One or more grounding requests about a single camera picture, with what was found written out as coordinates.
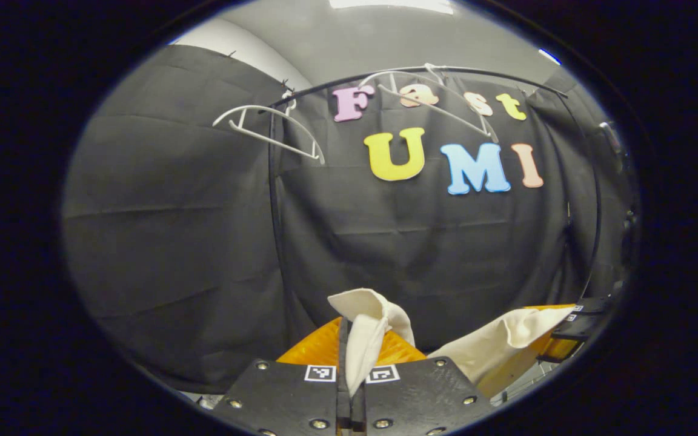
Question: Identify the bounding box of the white plastic clothes hanger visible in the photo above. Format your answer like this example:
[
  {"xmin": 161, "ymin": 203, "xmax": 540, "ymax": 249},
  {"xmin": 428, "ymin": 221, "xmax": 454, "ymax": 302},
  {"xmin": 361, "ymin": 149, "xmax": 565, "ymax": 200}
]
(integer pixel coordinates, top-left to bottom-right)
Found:
[
  {"xmin": 213, "ymin": 91, "xmax": 327, "ymax": 166},
  {"xmin": 358, "ymin": 62, "xmax": 500, "ymax": 144}
]

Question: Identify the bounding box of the cream long-sleeved shirt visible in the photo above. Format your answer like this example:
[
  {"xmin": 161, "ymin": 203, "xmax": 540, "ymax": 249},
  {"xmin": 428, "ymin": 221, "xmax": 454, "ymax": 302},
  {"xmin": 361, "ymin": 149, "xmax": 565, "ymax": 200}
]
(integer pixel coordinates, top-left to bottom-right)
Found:
[{"xmin": 328, "ymin": 288, "xmax": 576, "ymax": 400}]

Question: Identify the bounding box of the black metal clothes rack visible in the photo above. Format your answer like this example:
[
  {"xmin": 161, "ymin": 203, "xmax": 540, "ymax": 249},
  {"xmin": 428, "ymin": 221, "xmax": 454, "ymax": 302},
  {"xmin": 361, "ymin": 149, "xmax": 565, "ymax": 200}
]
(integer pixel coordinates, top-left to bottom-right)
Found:
[{"xmin": 267, "ymin": 65, "xmax": 603, "ymax": 340}]

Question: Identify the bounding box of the large ceiling light panel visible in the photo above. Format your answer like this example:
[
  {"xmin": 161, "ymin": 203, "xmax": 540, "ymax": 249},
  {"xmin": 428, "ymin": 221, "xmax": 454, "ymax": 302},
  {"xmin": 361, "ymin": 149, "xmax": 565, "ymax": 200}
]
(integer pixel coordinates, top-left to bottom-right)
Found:
[{"xmin": 328, "ymin": 0, "xmax": 456, "ymax": 15}]

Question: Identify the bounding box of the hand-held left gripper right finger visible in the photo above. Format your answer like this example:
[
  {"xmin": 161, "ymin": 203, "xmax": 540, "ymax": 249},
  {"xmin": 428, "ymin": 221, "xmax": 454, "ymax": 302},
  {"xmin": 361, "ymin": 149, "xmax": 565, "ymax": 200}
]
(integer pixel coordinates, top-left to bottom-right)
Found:
[{"xmin": 352, "ymin": 330, "xmax": 496, "ymax": 436}]

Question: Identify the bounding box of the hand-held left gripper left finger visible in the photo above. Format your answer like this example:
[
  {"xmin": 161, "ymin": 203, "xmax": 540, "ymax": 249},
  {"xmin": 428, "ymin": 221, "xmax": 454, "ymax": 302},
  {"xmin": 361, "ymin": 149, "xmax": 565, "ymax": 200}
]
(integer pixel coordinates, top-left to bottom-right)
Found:
[{"xmin": 211, "ymin": 315, "xmax": 351, "ymax": 436}]

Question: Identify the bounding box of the black backdrop cloth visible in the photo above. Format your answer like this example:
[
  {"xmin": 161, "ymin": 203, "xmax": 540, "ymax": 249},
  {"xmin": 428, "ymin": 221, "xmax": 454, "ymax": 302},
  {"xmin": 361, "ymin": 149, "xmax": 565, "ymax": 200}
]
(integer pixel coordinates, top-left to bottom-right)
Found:
[{"xmin": 61, "ymin": 44, "xmax": 634, "ymax": 394}]

